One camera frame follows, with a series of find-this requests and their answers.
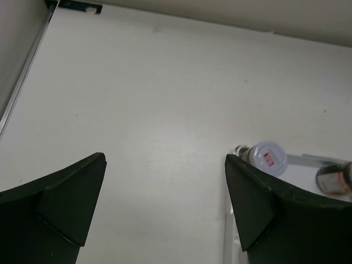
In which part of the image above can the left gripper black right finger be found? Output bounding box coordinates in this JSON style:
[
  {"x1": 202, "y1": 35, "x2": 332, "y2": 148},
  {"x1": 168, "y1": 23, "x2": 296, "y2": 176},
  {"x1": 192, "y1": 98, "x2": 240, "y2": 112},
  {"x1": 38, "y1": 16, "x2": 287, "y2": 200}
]
[{"x1": 225, "y1": 154, "x2": 351, "y2": 263}]

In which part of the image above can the red-lid spice jar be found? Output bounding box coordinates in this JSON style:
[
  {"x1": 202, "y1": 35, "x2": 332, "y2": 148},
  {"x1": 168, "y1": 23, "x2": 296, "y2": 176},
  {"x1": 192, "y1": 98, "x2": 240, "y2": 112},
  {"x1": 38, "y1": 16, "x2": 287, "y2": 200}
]
[
  {"x1": 234, "y1": 141, "x2": 288, "y2": 177},
  {"x1": 316, "y1": 162, "x2": 351, "y2": 195}
]

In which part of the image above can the aluminium left side rail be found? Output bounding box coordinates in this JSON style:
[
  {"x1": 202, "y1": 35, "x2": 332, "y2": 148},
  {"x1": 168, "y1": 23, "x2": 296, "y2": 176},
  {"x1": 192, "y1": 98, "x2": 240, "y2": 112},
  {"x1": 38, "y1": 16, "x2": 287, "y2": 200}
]
[{"x1": 1, "y1": 1, "x2": 58, "y2": 134}]

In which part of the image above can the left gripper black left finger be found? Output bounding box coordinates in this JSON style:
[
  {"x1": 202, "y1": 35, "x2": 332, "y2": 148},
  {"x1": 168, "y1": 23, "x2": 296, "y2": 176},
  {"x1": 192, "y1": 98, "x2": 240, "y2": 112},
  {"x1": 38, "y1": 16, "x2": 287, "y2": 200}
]
[{"x1": 1, "y1": 152, "x2": 107, "y2": 263}]

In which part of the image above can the left blue corner label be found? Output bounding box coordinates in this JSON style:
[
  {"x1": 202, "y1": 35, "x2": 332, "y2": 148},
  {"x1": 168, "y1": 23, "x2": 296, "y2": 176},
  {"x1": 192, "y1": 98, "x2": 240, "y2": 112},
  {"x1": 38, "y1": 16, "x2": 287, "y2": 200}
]
[{"x1": 44, "y1": 0, "x2": 103, "y2": 15}]

